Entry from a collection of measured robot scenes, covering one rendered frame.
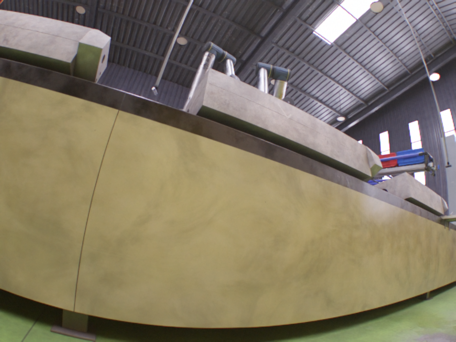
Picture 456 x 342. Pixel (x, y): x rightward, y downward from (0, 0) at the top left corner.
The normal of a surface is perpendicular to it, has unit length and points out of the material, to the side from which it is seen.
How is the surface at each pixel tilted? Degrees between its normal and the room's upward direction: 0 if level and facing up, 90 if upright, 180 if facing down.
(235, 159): 90
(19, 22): 80
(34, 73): 90
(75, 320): 90
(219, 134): 90
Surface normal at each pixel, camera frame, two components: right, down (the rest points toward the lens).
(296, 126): 0.46, -0.35
